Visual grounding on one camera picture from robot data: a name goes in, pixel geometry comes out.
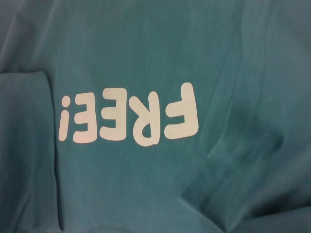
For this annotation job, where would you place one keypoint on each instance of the blue shirt with FREE print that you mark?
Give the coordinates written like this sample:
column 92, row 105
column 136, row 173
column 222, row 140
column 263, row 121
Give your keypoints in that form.
column 155, row 170

